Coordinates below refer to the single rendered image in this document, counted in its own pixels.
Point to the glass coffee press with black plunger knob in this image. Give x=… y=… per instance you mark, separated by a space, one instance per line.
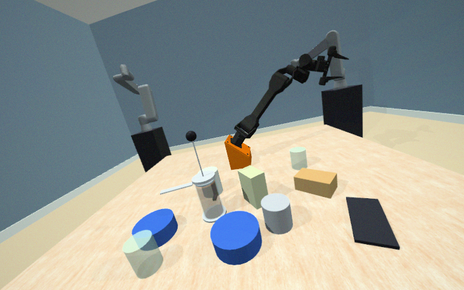
x=207 y=190

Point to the blue cylinder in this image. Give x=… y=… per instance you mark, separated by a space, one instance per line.
x=162 y=223
x=236 y=237

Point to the pale green rectangular block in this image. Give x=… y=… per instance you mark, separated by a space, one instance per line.
x=253 y=184

